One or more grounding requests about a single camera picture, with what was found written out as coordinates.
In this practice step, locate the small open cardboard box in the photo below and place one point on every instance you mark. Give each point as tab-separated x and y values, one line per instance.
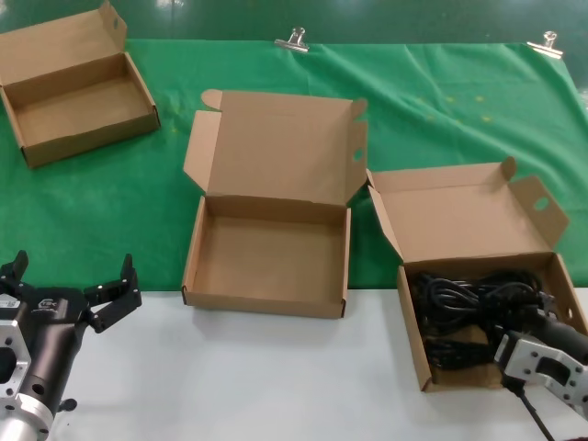
69	115

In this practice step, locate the green table cloth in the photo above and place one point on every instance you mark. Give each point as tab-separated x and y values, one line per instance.
413	115

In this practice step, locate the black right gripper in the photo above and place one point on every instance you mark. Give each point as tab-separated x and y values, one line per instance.
569	337

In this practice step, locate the silver binder clip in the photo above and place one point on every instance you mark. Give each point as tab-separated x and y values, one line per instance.
546	48
291	44

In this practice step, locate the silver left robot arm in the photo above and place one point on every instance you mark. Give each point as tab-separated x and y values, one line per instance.
23	420

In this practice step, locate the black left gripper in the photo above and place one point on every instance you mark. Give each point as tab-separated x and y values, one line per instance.
53	331

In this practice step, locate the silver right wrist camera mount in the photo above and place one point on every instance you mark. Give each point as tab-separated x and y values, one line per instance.
528	356

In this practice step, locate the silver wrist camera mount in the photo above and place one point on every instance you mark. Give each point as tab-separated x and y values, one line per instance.
528	356
11	340

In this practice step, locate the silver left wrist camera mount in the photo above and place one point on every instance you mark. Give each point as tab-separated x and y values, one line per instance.
11	340

